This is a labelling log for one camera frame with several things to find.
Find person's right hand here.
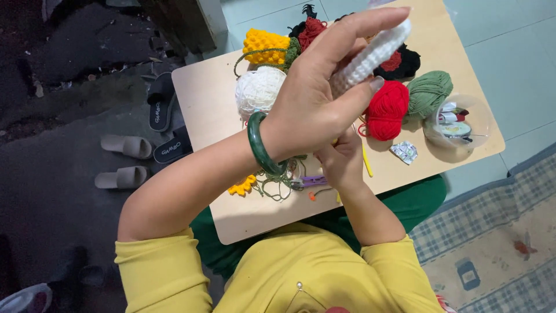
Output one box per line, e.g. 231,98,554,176
314,128,366,193

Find person's left hand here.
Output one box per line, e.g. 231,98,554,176
260,6,412,162

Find white crochet piece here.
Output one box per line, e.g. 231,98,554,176
329,17,412,99

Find purple thread snips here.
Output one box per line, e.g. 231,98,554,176
291,175,329,189

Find yellow crochet hook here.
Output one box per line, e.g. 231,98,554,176
352,123,374,178

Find orange stitch marker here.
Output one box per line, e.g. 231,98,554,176
308,188,334,202

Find tangle of green yarn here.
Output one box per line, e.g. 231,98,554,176
254,156,308,203

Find red yarn skein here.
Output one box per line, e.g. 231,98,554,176
358,80,410,142

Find silver foil wrapper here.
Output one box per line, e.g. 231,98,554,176
389,141,418,165

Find green jade bangle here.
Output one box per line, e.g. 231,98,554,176
247,112,290,176

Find yellow crochet sunflower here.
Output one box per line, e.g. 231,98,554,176
228,174,258,196

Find white yarn ball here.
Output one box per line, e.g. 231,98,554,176
235,66,287,122

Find green yarn skein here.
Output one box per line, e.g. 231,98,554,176
403,70,453,123

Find black and red crochet flower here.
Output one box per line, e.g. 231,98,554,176
373,43,421,81

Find red crochet piece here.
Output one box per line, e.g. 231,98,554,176
297,17,328,53

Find yellow blouse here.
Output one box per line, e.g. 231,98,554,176
114,223,446,313

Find clear plastic container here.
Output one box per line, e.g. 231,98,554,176
423,94,492,156

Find yellow and green crochet piece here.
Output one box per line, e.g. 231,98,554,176
233,28,301,79

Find black slipper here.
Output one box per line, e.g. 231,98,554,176
147,72,176,133
153,126,194,164

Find checked blue floor mat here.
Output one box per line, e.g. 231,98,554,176
408,141,556,313

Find beige slipper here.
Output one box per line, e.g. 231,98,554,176
94,165,151,190
100,135,153,160

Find grey shoe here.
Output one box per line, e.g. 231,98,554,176
0,283,53,313

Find dark wooden door post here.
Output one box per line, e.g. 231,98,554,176
138,0,228,57

